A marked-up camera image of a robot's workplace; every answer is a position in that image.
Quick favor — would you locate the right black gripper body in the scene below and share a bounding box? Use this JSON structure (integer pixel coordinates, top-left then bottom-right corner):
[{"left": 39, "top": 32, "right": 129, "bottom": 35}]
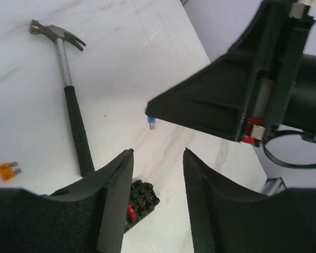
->
[{"left": 226, "top": 1, "right": 316, "bottom": 145}]

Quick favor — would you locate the blue blade fuse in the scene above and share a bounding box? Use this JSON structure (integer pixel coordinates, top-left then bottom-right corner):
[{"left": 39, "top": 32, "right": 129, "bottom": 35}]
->
[{"left": 147, "top": 116, "right": 156, "bottom": 130}]

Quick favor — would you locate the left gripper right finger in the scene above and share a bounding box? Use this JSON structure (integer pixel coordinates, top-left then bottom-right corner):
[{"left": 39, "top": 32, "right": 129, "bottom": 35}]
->
[{"left": 183, "top": 149, "right": 316, "bottom": 252}]

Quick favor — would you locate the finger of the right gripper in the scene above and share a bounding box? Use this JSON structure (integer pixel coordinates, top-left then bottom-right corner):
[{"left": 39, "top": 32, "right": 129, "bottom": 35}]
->
[{"left": 146, "top": 39, "right": 256, "bottom": 142}]

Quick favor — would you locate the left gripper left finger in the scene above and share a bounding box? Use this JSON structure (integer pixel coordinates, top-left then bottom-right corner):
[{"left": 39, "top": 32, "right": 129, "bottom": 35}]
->
[{"left": 0, "top": 149, "right": 134, "bottom": 252}]

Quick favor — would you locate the black fuse box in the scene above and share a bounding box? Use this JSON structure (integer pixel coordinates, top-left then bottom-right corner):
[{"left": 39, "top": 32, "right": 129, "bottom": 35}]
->
[{"left": 124, "top": 180, "right": 160, "bottom": 233}]

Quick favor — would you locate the orange blade fuse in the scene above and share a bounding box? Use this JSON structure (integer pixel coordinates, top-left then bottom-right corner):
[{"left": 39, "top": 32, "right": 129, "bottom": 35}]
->
[{"left": 0, "top": 162, "right": 22, "bottom": 181}]

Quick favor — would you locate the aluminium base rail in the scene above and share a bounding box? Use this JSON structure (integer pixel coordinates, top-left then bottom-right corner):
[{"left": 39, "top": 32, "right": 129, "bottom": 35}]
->
[{"left": 260, "top": 178, "right": 287, "bottom": 196}]

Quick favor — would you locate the black handled claw hammer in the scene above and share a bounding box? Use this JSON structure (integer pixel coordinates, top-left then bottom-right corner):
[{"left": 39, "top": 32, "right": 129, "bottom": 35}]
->
[{"left": 29, "top": 20, "right": 95, "bottom": 177}]

